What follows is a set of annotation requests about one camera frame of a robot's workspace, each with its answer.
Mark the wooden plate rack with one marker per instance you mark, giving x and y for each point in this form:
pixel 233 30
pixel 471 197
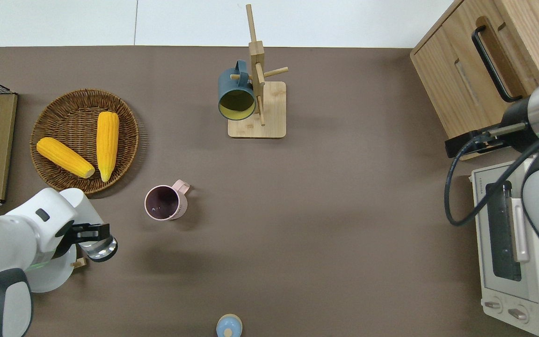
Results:
pixel 78 262

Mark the grey plate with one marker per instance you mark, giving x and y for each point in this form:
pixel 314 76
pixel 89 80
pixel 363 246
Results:
pixel 56 276

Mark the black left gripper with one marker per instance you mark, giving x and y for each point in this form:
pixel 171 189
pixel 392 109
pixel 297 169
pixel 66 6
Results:
pixel 66 238

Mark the pink mug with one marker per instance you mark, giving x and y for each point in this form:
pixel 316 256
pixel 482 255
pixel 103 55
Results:
pixel 164 201

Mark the round wicker basket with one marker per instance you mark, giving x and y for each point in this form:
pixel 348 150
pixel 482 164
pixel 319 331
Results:
pixel 63 112

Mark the dark blue mug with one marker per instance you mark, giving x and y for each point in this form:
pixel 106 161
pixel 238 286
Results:
pixel 234 100

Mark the white toaster oven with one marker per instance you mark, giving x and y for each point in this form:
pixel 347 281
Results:
pixel 503 290

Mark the blue round call bell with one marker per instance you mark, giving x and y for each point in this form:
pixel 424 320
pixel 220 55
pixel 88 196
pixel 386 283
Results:
pixel 229 325

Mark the wooden cabinet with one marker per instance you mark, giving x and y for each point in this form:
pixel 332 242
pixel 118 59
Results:
pixel 456 93

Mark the brown table mat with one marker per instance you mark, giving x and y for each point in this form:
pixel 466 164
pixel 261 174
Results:
pixel 297 234

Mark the yellow corn cob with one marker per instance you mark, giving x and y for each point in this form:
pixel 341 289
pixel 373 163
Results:
pixel 63 157
pixel 107 140

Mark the wooden mug rack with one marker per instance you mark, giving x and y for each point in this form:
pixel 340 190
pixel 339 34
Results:
pixel 269 112

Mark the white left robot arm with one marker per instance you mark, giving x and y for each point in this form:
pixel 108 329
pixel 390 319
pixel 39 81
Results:
pixel 7 243

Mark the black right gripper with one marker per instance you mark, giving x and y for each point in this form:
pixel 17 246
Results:
pixel 517 112

